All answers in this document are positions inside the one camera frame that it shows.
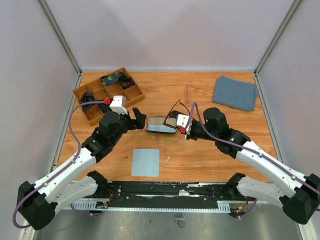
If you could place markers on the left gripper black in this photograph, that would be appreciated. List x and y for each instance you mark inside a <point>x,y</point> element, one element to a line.
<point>137,123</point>

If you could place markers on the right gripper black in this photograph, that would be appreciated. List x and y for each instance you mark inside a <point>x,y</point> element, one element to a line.
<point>190,136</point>

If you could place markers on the light blue cloth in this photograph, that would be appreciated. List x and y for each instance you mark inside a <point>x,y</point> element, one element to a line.
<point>159,128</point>
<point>145,163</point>

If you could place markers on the black sunglasses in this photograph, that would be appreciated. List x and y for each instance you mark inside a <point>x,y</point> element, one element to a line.
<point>172,115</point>

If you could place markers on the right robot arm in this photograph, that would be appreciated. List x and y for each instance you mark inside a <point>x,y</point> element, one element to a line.
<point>297,194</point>

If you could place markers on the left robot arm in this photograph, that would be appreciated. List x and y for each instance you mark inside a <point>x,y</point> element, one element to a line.
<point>41,201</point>

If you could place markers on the black dotted rolled tie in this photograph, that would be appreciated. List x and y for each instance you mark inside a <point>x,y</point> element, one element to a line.
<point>104,107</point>

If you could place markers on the pink clear glasses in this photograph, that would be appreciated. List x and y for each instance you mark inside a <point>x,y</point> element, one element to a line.
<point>197,93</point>

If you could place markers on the black orange rolled tie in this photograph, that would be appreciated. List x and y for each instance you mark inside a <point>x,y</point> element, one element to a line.
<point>125,81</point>

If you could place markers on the wooden divided organizer tray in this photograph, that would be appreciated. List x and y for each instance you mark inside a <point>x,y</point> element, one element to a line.
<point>133,94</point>

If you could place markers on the folded blue towel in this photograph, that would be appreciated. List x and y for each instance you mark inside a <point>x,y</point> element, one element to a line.
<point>235,94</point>

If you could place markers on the blue patterned rolled tie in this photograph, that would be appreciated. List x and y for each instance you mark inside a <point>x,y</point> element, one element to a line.
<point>112,78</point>

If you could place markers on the black striped rolled tie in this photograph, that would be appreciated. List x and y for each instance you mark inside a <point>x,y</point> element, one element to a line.
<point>87,100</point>

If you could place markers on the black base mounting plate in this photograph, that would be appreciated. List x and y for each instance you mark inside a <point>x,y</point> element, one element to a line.
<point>163,196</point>

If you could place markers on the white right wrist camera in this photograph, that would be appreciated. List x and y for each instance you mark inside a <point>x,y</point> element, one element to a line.
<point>184,123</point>

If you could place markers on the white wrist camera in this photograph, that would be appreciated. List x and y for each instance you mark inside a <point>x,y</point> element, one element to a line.
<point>184,123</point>
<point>116,104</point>

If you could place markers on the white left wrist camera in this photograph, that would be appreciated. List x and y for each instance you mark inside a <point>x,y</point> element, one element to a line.
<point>116,104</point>

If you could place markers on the aluminium front rail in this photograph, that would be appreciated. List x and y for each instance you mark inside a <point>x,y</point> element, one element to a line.
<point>223,206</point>

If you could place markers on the left aluminium frame post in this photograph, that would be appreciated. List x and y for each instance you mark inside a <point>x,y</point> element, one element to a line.
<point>59,35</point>

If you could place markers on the aluminium frame post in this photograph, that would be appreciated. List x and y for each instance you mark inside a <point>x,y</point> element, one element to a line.
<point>59,35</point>
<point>278,34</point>

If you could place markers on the right aluminium frame post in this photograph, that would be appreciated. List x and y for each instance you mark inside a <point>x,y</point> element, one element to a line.
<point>278,34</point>

